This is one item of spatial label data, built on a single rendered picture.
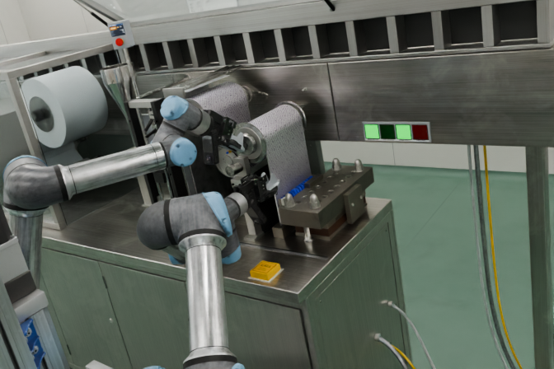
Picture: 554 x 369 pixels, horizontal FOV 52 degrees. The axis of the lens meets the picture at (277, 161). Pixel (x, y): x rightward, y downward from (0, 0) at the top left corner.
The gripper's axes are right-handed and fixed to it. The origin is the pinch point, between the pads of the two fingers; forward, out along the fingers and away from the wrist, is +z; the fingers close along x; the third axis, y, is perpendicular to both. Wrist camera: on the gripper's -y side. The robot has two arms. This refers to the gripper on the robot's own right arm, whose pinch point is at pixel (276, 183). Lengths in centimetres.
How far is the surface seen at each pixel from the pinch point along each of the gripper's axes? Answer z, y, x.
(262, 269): -27.6, -16.6, -10.3
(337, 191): 10.3, -6.1, -17.8
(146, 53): 31, 44, 85
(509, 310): 102, -109, -47
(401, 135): 29.3, 8.1, -35.2
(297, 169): 13.2, -0.1, -0.3
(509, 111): 30, 16, -71
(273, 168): -0.3, 5.8, -0.3
